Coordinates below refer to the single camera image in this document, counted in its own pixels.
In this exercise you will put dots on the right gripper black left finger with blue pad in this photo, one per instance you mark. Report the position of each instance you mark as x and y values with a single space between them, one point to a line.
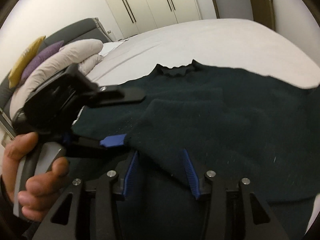
88 209

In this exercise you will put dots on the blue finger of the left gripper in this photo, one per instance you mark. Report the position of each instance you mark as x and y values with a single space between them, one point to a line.
100 144

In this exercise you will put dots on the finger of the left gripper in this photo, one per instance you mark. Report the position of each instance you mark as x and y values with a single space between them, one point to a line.
116 95

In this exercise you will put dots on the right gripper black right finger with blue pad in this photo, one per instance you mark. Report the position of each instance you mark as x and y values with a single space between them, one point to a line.
234 210

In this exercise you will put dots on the dark green knit sweater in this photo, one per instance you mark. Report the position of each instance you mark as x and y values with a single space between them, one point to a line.
234 122

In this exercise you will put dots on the brown bedroom door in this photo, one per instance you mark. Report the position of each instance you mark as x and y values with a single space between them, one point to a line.
263 13

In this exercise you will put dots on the person's left hand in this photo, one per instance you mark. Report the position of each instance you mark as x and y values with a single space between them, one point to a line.
33 175

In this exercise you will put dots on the white pillow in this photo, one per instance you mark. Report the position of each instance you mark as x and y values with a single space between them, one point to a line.
110 46

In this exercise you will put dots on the beige folded duvet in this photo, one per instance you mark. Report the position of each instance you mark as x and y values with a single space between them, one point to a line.
85 53

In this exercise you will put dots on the yellow cushion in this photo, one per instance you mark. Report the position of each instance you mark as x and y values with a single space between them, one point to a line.
28 54

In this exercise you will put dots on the purple cushion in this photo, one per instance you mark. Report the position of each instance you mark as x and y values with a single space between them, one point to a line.
39 59

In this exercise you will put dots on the dark grey headboard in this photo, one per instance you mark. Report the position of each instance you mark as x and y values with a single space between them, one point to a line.
83 29

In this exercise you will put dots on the cream wardrobe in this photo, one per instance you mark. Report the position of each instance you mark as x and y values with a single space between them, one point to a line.
138 16

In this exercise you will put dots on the white bed with sheet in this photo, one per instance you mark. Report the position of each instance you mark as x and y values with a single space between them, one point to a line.
226 43

